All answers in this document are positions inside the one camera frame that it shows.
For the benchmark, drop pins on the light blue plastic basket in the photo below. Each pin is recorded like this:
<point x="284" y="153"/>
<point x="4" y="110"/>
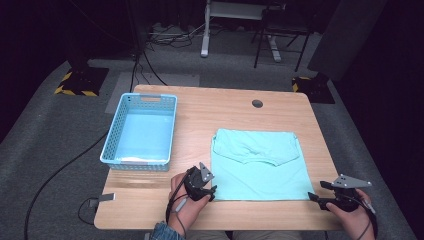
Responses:
<point x="145" y="136"/>

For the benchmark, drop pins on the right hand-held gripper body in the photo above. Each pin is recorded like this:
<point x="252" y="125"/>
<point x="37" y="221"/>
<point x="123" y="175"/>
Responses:
<point x="346" y="198"/>

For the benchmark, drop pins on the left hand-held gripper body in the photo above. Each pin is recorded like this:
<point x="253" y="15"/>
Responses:
<point x="195" y="183"/>

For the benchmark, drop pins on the dark grey panel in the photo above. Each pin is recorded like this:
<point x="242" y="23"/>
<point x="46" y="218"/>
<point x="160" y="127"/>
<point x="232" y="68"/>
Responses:
<point x="343" y="36"/>

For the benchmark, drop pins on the black metal chair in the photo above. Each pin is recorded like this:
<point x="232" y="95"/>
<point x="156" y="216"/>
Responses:
<point x="283" y="30"/>

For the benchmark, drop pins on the white desk frame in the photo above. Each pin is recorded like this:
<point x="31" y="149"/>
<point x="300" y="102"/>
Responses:
<point x="205" y="36"/>

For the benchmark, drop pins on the black yellow striped stand base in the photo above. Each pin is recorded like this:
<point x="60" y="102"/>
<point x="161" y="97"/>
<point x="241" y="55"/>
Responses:
<point x="313" y="89"/>
<point x="80" y="83"/>

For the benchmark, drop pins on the person's right hand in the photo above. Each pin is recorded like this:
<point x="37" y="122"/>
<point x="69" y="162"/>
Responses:
<point x="356" y="223"/>

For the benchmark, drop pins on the grey table edge bracket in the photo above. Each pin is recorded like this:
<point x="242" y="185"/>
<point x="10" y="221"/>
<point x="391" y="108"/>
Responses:
<point x="106" y="197"/>

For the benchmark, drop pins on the person's left hand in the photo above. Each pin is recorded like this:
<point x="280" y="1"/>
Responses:
<point x="185" y="210"/>

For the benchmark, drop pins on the mint green t-shirt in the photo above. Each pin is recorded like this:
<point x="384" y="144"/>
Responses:
<point x="260" y="180"/>

